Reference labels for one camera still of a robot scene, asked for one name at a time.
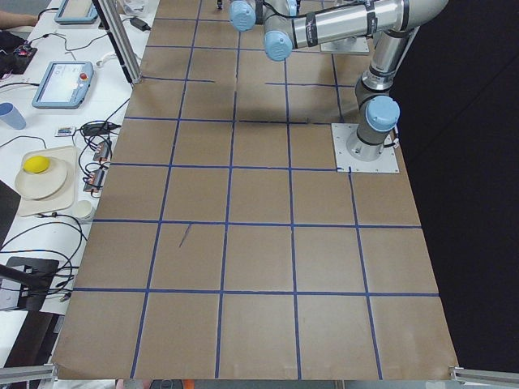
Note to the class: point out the white paper cup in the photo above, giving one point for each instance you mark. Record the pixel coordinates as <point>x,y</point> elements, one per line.
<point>83,211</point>

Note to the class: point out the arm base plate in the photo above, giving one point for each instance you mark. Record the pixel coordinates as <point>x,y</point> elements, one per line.
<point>349,46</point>
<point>354,156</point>

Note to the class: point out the beige plate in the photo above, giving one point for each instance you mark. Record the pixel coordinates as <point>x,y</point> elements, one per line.
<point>42,185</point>

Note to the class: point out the circuit board module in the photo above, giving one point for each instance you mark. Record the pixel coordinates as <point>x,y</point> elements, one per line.
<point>94,181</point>
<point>103,151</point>

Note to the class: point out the black power adapter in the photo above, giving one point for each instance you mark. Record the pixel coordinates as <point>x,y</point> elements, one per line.
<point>140,24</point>

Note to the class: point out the blue teach pendant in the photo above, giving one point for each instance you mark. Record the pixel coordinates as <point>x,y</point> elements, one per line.
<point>64,85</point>
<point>76,12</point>

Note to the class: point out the aluminium frame post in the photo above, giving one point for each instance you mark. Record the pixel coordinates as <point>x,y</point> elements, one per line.
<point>109,16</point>

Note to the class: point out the beige tray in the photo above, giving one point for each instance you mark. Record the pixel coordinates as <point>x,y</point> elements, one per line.
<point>65,196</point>

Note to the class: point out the yellow lemon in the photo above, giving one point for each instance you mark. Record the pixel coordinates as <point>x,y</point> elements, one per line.
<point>36,164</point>

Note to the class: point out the small colourful card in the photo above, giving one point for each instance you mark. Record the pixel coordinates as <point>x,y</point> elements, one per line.
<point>65,131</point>

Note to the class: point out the black stand base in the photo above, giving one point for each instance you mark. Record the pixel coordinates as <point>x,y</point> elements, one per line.
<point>25,283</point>

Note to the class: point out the light blue cup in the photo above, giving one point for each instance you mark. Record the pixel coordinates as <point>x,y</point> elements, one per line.
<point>11,116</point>

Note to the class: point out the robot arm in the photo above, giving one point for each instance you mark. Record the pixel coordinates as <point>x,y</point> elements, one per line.
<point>391,24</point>

